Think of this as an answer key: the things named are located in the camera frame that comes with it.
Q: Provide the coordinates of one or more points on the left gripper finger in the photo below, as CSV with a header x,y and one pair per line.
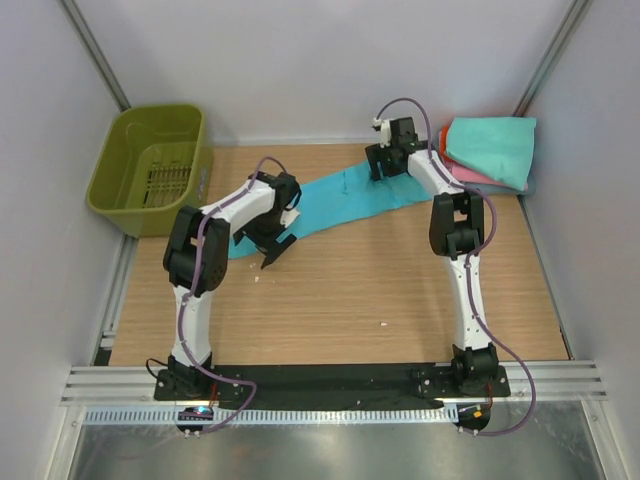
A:
x,y
240,241
273,249

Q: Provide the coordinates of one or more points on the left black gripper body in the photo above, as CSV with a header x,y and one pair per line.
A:
x,y
267,239

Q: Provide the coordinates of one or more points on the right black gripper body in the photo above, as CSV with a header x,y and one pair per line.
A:
x,y
382,161

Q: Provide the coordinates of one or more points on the blue t shirt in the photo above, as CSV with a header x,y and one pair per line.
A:
x,y
351,195

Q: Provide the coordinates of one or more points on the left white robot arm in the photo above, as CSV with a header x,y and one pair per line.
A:
x,y
196,260

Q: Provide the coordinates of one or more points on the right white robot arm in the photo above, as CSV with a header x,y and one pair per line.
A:
x,y
456,232

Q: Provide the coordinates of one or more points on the folded orange t shirt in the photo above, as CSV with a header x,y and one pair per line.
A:
x,y
442,143

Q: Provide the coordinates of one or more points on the folded pink t shirt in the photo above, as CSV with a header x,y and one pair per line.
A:
x,y
466,175

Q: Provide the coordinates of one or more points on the green plastic bin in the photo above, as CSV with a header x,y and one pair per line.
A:
x,y
154,161

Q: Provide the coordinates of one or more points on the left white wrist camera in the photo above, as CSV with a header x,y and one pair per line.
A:
x,y
288,217

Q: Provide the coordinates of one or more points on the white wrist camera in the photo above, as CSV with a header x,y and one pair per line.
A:
x,y
288,217
383,128

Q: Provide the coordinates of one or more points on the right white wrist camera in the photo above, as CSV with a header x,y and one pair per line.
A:
x,y
383,128

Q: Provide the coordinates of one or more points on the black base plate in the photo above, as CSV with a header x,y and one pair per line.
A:
x,y
337,387

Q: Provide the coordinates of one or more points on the slotted cable duct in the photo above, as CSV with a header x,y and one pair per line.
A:
x,y
199,415

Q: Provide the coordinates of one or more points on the aluminium frame rail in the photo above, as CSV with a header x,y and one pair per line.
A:
x,y
545,380

